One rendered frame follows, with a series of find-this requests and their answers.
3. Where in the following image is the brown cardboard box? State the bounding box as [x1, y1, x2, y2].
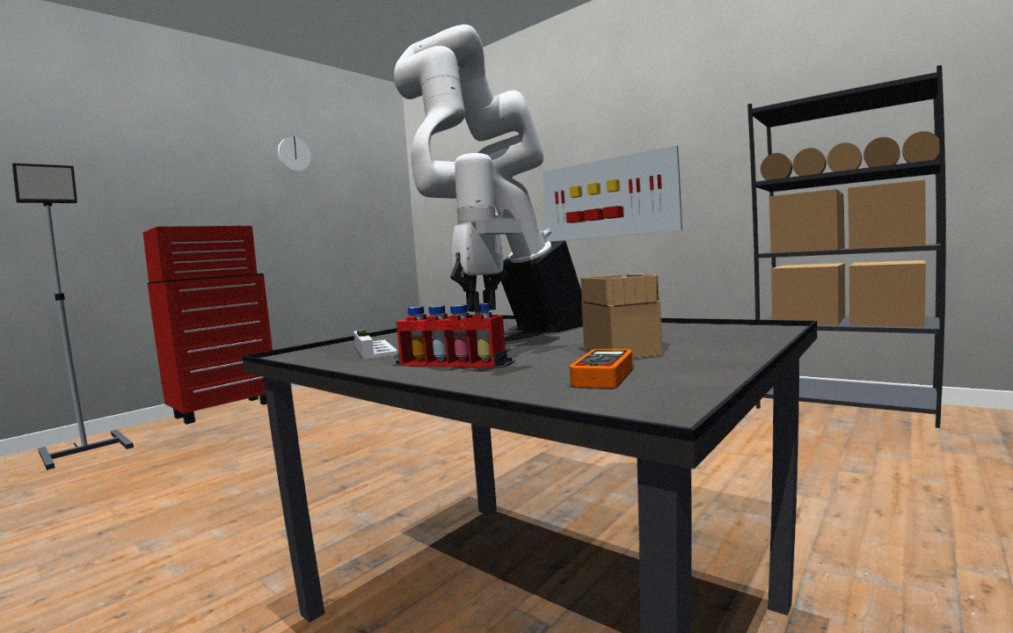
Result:
[580, 274, 663, 359]

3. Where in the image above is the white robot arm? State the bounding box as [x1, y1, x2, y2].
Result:
[394, 25, 551, 263]

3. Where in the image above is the orange digital multimeter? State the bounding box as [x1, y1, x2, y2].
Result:
[570, 349, 632, 389]

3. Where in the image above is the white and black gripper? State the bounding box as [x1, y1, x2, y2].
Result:
[450, 222, 507, 312]

